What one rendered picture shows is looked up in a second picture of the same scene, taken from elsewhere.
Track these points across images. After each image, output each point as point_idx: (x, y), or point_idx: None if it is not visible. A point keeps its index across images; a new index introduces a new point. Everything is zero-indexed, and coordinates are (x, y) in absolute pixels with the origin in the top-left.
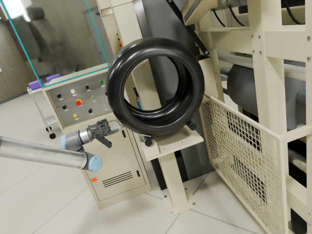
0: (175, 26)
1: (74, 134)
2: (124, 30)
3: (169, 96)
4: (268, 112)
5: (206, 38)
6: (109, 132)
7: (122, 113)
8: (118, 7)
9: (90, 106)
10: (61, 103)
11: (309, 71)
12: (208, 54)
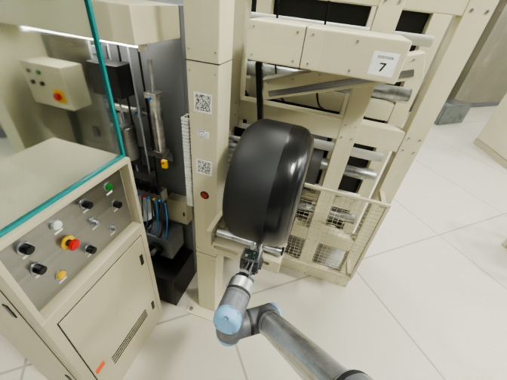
0: None
1: (241, 296)
2: (221, 103)
3: None
4: (338, 184)
5: (249, 109)
6: (260, 263)
7: (289, 231)
8: (222, 65)
9: (88, 240)
10: (29, 264)
11: (399, 157)
12: None
